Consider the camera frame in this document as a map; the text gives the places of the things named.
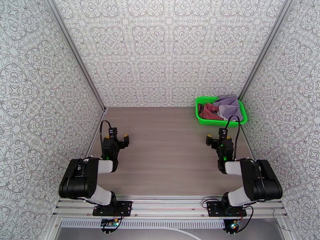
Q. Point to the green plastic basket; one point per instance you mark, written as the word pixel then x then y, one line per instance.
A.
pixel 212 123

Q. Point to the red tank top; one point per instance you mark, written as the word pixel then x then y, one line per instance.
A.
pixel 207 113

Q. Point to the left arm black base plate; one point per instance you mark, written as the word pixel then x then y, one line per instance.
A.
pixel 123 208

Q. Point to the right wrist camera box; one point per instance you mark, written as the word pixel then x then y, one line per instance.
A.
pixel 223 133

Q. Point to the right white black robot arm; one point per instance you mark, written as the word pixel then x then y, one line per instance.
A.
pixel 260 184

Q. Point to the aluminium corner post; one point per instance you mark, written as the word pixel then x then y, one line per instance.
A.
pixel 75 51
pixel 262 54

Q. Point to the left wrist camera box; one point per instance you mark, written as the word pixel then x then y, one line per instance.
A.
pixel 112 133

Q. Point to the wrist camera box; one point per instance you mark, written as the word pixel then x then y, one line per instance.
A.
pixel 223 133
pixel 112 133

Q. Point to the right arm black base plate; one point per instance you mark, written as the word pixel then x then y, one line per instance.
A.
pixel 213 209

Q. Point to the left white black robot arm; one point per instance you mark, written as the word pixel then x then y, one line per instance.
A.
pixel 82 181

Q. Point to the lilac garment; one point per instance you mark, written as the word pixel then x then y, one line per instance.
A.
pixel 230 108

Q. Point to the aluminium mounting rail frame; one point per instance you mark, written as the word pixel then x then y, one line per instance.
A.
pixel 170 206

